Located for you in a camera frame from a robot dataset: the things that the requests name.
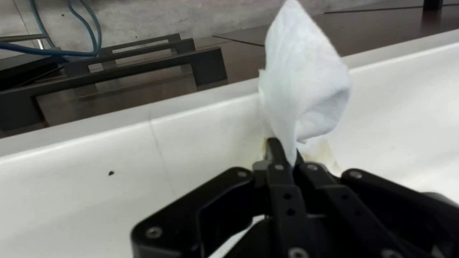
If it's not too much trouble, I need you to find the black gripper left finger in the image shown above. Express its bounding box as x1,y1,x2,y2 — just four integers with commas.
130,137,312,258

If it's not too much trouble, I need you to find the long blue cable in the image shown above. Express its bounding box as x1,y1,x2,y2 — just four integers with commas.
0,0,104,64

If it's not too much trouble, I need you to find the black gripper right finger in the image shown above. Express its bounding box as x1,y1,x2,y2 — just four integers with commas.
291,152,459,258

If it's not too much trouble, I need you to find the black drawer handle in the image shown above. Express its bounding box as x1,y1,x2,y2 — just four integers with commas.
61,38,198,74
97,32,183,49

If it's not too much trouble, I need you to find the dark metal frame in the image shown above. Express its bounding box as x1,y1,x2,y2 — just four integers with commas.
0,46,228,134

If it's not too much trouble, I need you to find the white paper towel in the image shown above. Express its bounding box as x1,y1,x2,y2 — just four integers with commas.
256,0,353,167

